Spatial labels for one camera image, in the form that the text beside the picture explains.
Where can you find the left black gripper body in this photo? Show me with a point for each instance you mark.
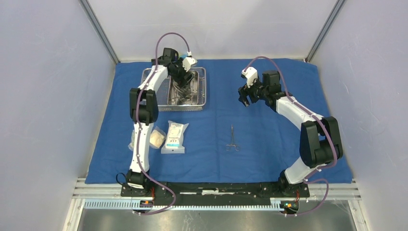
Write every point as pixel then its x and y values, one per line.
pixel 178 72

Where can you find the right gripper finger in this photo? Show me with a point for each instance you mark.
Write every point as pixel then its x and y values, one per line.
pixel 244 101
pixel 243 94

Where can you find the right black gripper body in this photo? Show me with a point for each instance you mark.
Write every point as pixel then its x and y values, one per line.
pixel 257 91

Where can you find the metal mesh tray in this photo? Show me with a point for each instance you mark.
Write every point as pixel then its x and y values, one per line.
pixel 161 91

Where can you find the blue surgical wrap cloth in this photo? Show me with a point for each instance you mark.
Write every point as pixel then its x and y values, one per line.
pixel 269 143

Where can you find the steel hemostat forceps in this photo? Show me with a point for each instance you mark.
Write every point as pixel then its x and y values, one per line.
pixel 232 145

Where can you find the beige gauze packet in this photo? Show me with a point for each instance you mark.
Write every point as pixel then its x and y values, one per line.
pixel 157 138

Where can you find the white sterile packet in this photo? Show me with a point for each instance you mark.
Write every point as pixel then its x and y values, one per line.
pixel 174 138

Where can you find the green sterile packet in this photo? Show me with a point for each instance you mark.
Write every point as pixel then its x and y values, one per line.
pixel 132 140

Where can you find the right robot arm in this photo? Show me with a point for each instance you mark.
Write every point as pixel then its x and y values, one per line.
pixel 320 141

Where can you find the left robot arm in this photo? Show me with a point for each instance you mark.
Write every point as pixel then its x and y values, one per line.
pixel 144 111

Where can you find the steel surgical instruments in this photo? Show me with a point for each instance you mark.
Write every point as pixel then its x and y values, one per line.
pixel 187 95

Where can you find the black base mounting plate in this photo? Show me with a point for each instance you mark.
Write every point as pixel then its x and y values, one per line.
pixel 260 193

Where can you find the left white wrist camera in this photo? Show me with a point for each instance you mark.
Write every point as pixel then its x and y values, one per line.
pixel 188 62

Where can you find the slotted cable duct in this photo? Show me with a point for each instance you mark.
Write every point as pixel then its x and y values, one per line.
pixel 147 205

